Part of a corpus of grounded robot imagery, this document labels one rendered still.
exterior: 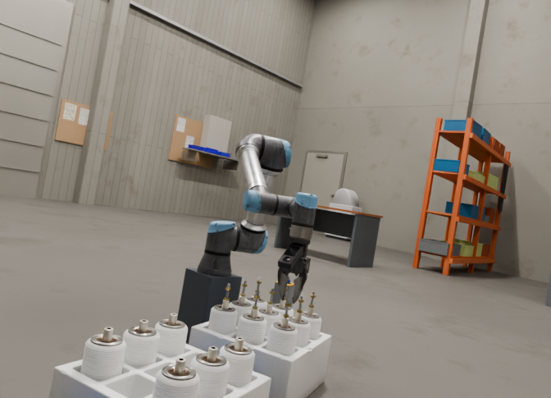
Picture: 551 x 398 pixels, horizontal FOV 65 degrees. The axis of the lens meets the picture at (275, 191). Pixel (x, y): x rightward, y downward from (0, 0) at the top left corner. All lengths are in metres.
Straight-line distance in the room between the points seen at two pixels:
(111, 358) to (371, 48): 11.19
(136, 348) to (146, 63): 8.63
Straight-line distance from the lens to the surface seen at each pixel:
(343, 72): 12.15
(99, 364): 1.18
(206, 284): 1.89
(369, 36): 12.11
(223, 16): 11.03
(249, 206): 1.48
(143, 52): 9.63
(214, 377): 1.12
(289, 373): 1.46
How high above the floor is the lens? 0.66
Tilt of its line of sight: 1 degrees up
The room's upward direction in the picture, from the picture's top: 10 degrees clockwise
